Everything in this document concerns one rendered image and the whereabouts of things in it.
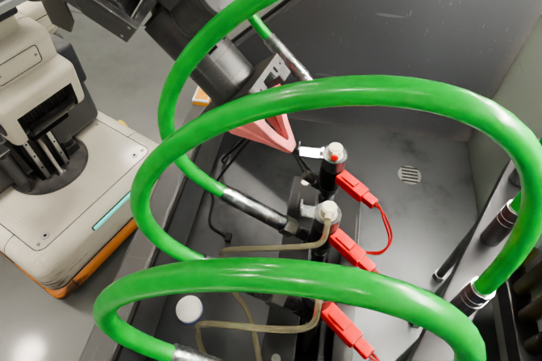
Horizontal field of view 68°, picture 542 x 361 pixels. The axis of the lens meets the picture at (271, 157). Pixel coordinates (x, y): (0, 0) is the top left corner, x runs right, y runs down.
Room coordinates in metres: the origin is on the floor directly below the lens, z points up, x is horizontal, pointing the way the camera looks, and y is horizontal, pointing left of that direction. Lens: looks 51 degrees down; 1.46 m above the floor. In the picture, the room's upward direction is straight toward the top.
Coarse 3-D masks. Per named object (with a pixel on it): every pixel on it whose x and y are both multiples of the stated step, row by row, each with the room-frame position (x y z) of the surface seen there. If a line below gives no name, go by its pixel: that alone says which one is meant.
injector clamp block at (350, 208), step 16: (304, 192) 0.32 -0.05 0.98; (288, 208) 0.30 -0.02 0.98; (352, 208) 0.30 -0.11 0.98; (304, 224) 0.27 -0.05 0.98; (352, 224) 0.27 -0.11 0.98; (288, 240) 0.25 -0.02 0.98; (288, 256) 0.22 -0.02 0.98; (304, 256) 0.22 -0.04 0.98; (336, 256) 0.22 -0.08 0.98; (272, 320) 0.15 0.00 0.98; (288, 320) 0.15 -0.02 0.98; (272, 336) 0.13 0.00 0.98; (288, 336) 0.13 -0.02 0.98; (320, 336) 0.13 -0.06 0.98; (272, 352) 0.11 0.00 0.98; (288, 352) 0.11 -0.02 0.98; (320, 352) 0.11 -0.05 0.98
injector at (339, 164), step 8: (344, 152) 0.30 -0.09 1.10; (328, 160) 0.29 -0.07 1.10; (344, 160) 0.29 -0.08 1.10; (320, 168) 0.29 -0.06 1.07; (328, 168) 0.28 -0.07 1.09; (336, 168) 0.28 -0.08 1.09; (304, 176) 0.30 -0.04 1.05; (312, 176) 0.30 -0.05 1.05; (320, 176) 0.29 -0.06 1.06; (328, 176) 0.28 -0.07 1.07; (312, 184) 0.29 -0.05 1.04; (320, 184) 0.29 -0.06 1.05; (328, 184) 0.28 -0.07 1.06; (336, 184) 0.28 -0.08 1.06; (320, 192) 0.29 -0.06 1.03; (328, 192) 0.28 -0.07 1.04; (336, 192) 0.29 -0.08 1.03; (320, 200) 0.29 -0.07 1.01; (328, 200) 0.29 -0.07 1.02
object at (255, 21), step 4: (252, 16) 0.45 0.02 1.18; (256, 16) 0.45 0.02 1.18; (248, 20) 0.45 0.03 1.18; (252, 20) 0.44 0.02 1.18; (256, 20) 0.44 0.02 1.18; (260, 20) 0.45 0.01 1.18; (252, 24) 0.44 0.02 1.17; (256, 24) 0.44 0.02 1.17; (260, 24) 0.44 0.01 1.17; (264, 24) 0.45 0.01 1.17; (256, 28) 0.44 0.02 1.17; (260, 28) 0.44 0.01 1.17; (264, 28) 0.44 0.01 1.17; (268, 28) 0.45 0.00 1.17; (260, 32) 0.44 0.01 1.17; (264, 32) 0.44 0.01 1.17; (268, 32) 0.44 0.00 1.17; (264, 36) 0.43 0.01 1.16; (264, 40) 0.44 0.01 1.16; (540, 140) 0.26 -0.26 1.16
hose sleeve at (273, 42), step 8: (272, 40) 0.43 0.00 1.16; (280, 40) 0.43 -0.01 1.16; (272, 48) 0.43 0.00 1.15; (280, 48) 0.42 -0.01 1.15; (280, 56) 0.42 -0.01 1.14; (288, 56) 0.42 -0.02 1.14; (288, 64) 0.41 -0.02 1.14; (296, 64) 0.41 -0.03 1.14; (296, 72) 0.41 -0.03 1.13; (304, 72) 0.41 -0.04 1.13; (304, 80) 0.40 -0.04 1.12
